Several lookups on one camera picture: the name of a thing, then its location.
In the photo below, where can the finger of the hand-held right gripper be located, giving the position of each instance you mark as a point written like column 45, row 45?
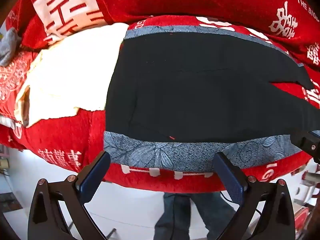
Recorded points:
column 306, row 141

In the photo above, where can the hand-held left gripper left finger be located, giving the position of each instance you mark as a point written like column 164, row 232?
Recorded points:
column 96, row 172

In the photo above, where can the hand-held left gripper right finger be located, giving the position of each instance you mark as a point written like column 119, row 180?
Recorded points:
column 228, row 177

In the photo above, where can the black pants with blue-grey trim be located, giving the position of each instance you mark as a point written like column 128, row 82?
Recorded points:
column 195, row 92

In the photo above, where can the red printed bed sheet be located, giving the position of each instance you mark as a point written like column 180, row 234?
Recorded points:
column 62, row 140

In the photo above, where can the person's legs in jeans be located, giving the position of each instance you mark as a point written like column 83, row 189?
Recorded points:
column 175, row 217

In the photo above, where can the cream white cloth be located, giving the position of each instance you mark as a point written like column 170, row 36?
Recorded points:
column 75, row 75

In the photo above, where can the red pillow with white pattern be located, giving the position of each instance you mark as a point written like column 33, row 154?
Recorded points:
column 12, row 85

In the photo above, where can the grey cloth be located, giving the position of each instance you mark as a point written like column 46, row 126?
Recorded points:
column 8, row 46

